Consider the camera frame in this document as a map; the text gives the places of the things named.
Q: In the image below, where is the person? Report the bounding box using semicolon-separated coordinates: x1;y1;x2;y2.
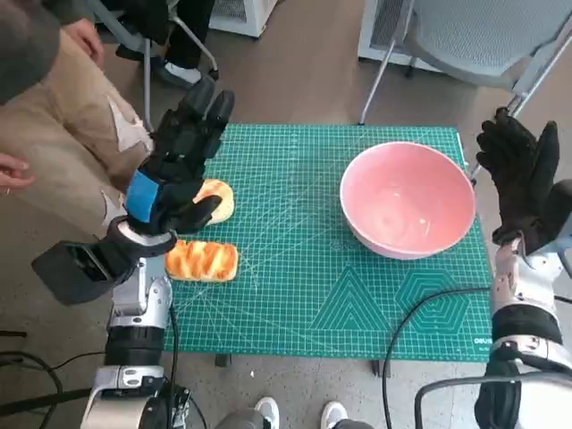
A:
0;0;156;233
114;0;215;88

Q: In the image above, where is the round toy bread bun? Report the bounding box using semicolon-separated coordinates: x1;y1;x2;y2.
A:
191;178;236;226

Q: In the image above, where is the pink bowl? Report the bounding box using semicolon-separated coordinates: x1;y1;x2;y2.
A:
339;141;477;260

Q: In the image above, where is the black stand leg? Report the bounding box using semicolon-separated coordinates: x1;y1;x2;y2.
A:
0;387;93;416

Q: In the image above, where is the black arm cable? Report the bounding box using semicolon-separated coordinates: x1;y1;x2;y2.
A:
167;306;209;429
382;287;572;429

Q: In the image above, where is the rectangular striped toy bread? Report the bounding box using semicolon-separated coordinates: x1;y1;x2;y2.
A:
164;240;240;282

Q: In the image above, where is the grey mesh office chair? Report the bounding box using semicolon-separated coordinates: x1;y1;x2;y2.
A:
358;0;572;126

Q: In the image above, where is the black robot waist part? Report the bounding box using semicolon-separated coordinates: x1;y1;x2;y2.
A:
149;383;194;429

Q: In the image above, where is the black gloved right hand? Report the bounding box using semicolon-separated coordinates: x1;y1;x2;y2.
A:
475;106;562;246

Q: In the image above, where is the small white mesh cabinet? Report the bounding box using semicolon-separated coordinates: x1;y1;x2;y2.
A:
209;0;273;39

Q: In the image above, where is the black left hand blue tape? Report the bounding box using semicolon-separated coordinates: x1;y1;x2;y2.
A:
123;75;237;236

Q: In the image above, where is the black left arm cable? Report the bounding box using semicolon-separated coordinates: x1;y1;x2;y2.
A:
167;306;209;429

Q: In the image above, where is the large white mesh cabinet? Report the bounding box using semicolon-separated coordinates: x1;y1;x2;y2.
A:
357;0;448;72

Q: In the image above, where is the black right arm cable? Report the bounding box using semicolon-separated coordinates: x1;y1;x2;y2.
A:
382;287;572;429

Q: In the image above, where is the green cutting mat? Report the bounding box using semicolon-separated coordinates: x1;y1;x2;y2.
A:
163;123;495;362

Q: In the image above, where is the black floor cable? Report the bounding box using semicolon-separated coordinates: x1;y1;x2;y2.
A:
0;350;108;403

